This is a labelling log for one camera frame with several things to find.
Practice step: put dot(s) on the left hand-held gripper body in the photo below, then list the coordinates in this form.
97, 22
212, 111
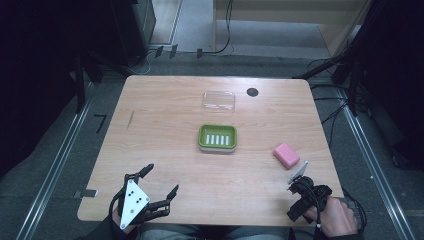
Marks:
134, 199

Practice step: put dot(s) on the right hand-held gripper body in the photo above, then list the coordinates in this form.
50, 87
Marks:
306, 191

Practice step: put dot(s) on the pink soap bar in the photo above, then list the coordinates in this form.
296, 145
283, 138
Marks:
286, 155

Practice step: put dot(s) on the green soap dish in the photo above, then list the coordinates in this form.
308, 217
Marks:
217, 138

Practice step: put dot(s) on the person's left hand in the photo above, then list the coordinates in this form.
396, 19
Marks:
116, 217

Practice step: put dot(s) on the person's right hand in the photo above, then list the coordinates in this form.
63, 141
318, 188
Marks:
335, 218

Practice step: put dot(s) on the silver tape piece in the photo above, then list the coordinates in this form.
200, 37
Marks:
86, 193

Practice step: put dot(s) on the clear plastic lid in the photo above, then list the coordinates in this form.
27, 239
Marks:
218, 101

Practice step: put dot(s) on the black stand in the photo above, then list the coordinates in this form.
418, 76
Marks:
83, 76
343, 63

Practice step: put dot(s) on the black round table grommet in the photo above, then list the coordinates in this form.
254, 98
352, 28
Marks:
252, 92

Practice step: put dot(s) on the dark cabinet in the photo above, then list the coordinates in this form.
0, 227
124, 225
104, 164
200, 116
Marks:
133, 30

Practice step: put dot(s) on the light wooden cabinet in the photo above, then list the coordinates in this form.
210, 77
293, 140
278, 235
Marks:
290, 13

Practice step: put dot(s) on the metal floor rail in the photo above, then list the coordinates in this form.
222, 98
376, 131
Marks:
55, 166
376, 173

